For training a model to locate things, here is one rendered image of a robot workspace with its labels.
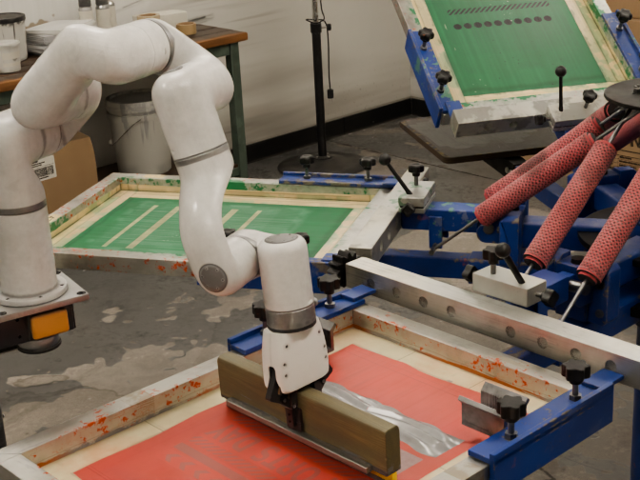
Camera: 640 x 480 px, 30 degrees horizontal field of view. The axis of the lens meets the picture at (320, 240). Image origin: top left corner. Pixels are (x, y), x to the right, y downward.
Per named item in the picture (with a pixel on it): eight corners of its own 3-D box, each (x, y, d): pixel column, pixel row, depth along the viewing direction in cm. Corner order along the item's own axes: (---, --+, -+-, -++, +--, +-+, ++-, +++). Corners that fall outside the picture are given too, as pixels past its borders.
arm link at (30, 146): (-29, 213, 196) (-44, 118, 190) (24, 190, 207) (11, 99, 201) (17, 220, 192) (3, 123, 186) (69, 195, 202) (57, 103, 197)
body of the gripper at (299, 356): (298, 300, 186) (307, 366, 190) (249, 321, 180) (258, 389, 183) (331, 309, 181) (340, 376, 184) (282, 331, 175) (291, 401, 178)
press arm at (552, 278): (510, 330, 214) (511, 304, 213) (485, 320, 218) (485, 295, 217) (569, 300, 225) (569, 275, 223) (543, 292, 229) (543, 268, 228)
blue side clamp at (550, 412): (494, 498, 173) (494, 455, 170) (468, 485, 176) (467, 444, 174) (612, 422, 192) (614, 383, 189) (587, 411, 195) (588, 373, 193)
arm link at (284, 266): (201, 243, 178) (230, 223, 186) (211, 309, 181) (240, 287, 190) (292, 245, 172) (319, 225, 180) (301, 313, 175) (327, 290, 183)
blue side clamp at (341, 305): (247, 382, 211) (244, 346, 209) (230, 373, 215) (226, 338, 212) (366, 328, 230) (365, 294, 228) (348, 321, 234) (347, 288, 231)
